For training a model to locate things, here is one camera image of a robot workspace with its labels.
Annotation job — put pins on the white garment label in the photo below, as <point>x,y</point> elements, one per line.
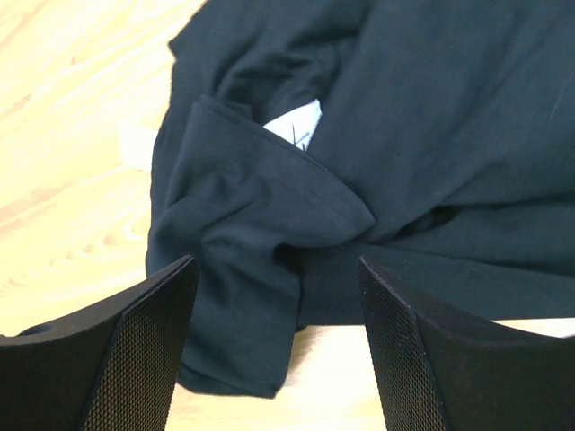
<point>298,125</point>

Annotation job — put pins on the black t shirt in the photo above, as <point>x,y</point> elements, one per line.
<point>445,152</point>

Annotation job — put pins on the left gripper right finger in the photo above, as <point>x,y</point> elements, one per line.
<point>438,367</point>

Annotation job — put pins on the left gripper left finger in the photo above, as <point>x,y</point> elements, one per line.
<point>109,366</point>

